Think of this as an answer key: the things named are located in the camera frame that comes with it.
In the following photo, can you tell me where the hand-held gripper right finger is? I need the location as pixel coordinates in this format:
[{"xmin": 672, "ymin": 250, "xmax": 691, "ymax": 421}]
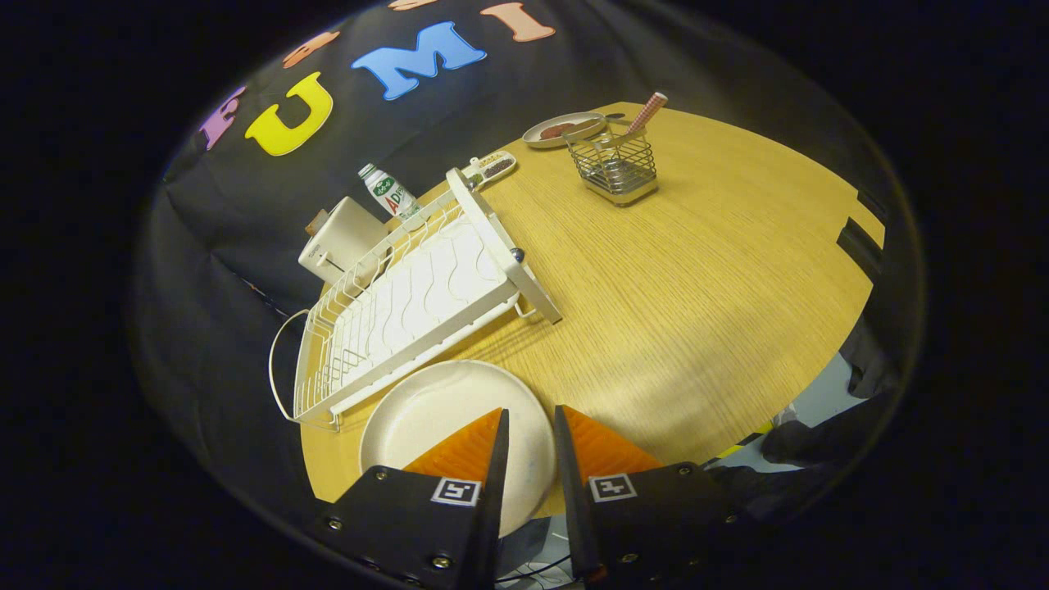
[{"xmin": 554, "ymin": 405, "xmax": 763, "ymax": 584}]

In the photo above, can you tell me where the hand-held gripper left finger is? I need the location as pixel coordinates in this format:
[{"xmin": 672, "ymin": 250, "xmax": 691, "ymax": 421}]
[{"xmin": 316, "ymin": 408, "xmax": 511, "ymax": 590}]

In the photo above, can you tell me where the white wire dish rack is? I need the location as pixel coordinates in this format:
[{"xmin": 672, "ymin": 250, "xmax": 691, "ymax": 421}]
[{"xmin": 268, "ymin": 168, "xmax": 564, "ymax": 432}]

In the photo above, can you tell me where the metal wire basket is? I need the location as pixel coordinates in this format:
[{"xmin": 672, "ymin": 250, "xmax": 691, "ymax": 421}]
[{"xmin": 563, "ymin": 123, "xmax": 659, "ymax": 207}]

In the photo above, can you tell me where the spoon with pink checked handle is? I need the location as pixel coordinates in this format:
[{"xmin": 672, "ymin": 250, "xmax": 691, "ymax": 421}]
[{"xmin": 625, "ymin": 92, "xmax": 669, "ymax": 136}]

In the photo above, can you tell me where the white divided dish with beans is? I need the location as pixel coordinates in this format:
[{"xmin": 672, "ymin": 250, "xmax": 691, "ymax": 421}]
[{"xmin": 461, "ymin": 150, "xmax": 518, "ymax": 185}]

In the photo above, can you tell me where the beige plate with meat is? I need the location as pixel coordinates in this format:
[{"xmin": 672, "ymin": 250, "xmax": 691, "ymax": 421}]
[{"xmin": 523, "ymin": 111, "xmax": 609, "ymax": 149}]

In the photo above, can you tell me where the person's dark clothing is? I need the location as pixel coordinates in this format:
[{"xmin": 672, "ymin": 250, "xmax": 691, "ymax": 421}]
[{"xmin": 762, "ymin": 328, "xmax": 902, "ymax": 468}]

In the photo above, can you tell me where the white toaster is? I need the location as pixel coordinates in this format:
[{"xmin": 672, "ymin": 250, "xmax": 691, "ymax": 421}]
[{"xmin": 297, "ymin": 197, "xmax": 393, "ymax": 288}]

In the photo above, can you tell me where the white bottle with green label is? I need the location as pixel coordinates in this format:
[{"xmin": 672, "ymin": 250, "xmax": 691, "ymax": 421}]
[{"xmin": 357, "ymin": 162, "xmax": 423, "ymax": 222}]

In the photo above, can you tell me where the black backdrop cloth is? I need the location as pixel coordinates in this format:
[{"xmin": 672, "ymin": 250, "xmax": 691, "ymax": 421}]
[{"xmin": 131, "ymin": 0, "xmax": 927, "ymax": 533}]

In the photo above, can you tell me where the black table edge clamp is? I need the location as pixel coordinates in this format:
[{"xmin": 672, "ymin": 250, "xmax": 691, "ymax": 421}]
[{"xmin": 836, "ymin": 217, "xmax": 884, "ymax": 275}]

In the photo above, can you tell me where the thin black cable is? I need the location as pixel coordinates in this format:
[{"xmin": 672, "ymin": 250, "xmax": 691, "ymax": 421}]
[{"xmin": 492, "ymin": 553, "xmax": 574, "ymax": 584}]

